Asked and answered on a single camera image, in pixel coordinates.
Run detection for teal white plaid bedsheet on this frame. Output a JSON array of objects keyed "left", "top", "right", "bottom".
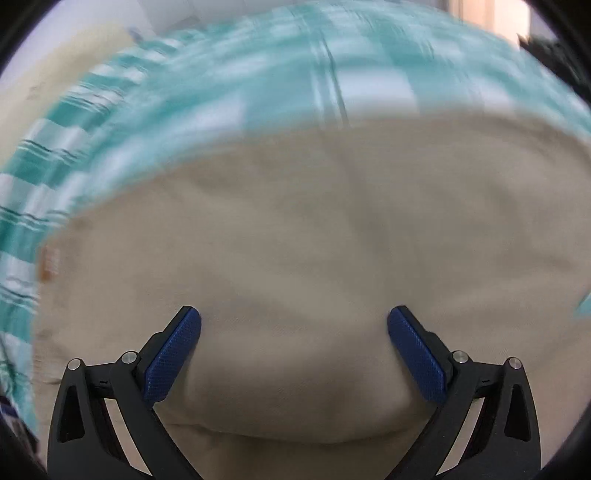
[{"left": 1, "top": 1, "right": 590, "bottom": 427}]

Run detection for beige khaki pants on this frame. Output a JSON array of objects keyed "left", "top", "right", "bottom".
[{"left": 33, "top": 114, "right": 590, "bottom": 479}]

